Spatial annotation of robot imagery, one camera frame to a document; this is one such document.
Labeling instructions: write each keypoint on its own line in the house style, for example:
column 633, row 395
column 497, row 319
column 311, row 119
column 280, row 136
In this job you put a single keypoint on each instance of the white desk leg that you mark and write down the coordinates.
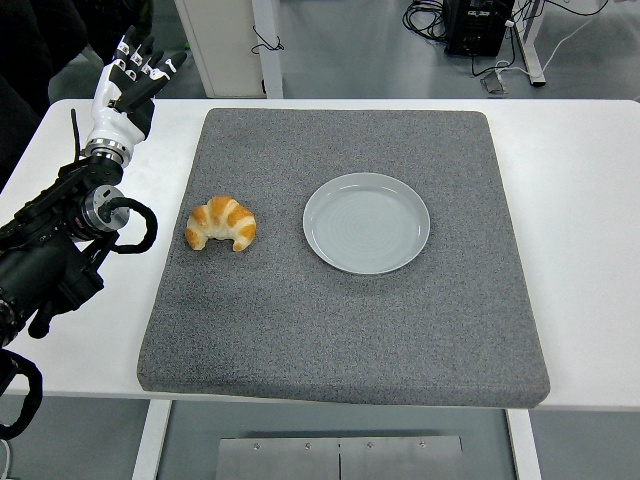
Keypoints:
column 531, row 45

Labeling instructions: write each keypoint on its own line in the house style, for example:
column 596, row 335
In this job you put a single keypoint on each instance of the person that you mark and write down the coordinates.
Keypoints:
column 60, row 25
column 12, row 130

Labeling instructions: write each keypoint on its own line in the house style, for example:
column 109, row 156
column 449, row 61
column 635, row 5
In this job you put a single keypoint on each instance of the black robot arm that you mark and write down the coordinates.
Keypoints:
column 30, row 265

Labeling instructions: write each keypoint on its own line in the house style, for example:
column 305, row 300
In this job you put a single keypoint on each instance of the black computer case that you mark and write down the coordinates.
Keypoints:
column 477, row 27

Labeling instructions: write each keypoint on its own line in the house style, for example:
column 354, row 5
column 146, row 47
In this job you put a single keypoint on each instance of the white cabinet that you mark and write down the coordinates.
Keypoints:
column 220, row 50

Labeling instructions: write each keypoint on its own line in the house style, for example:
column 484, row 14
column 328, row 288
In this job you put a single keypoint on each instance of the white table leg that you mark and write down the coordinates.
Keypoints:
column 150, row 440
column 525, row 445

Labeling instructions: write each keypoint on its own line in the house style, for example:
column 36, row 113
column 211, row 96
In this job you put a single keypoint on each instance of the grey round plate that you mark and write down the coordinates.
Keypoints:
column 365, row 225

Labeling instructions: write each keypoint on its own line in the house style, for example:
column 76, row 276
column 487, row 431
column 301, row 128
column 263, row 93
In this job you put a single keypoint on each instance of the grey speckled mat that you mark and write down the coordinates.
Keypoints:
column 350, row 325

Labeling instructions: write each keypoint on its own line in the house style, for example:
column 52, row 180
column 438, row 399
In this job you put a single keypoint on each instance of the white upright post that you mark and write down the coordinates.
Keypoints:
column 270, row 70

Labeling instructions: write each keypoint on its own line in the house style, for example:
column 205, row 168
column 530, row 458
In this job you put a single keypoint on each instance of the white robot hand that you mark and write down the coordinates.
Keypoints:
column 112, row 127

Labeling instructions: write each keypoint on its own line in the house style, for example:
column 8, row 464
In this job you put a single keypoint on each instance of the golden croissant bread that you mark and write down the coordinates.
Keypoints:
column 220, row 215

